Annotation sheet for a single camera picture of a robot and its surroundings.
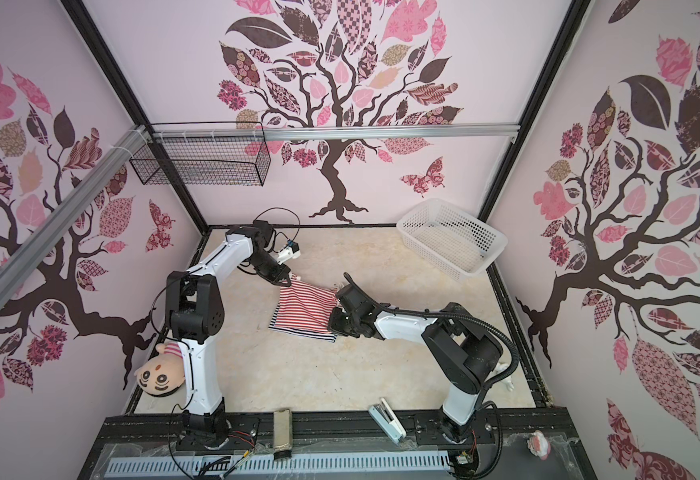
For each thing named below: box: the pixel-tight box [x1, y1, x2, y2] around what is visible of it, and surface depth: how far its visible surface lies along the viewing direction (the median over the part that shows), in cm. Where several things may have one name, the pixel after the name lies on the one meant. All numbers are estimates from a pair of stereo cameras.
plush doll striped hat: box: [134, 342, 186, 396], surface depth 77 cm
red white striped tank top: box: [275, 273, 340, 334], surface depth 93 cm
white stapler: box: [368, 397, 407, 445], surface depth 75 cm
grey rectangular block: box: [273, 409, 293, 450], surface depth 73 cm
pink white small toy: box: [527, 430, 551, 460], surface depth 69 cm
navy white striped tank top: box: [268, 301, 337, 343], surface depth 91 cm
